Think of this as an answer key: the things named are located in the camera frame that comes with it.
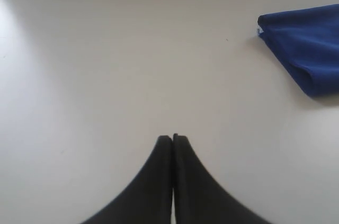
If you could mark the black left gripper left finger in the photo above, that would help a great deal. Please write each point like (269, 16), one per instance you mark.
(148, 197)

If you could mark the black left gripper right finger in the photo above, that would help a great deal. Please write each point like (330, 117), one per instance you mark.
(198, 197)

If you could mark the blue microfiber towel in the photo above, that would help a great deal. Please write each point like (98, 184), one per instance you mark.
(305, 42)

